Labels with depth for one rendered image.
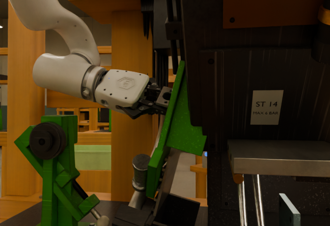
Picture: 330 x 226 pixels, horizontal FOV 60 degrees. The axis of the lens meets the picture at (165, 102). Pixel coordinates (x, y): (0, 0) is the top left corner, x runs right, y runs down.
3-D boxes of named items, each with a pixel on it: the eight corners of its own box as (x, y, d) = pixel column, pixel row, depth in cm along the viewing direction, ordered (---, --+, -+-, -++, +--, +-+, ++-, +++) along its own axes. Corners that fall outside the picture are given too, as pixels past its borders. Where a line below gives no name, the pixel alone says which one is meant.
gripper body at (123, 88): (85, 86, 61) (134, 100, 59) (107, 59, 68) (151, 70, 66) (90, 110, 66) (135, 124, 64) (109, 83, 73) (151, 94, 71)
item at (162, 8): (214, 46, 77) (214, -9, 77) (152, 48, 80) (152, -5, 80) (214, 54, 89) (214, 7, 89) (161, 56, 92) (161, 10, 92)
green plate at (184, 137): (194, 184, 51) (224, 70, 50) (150, 170, 52) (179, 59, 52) (198, 170, 62) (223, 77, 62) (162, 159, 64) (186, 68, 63)
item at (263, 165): (391, 191, 30) (390, 162, 30) (232, 183, 33) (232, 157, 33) (293, 144, 68) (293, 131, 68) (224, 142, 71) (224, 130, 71)
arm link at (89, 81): (77, 81, 61) (90, 85, 61) (96, 58, 67) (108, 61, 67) (83, 108, 67) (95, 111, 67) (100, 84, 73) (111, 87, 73)
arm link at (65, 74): (100, 86, 74) (82, 106, 67) (56, 73, 76) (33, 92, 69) (99, 57, 69) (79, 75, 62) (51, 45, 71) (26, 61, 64)
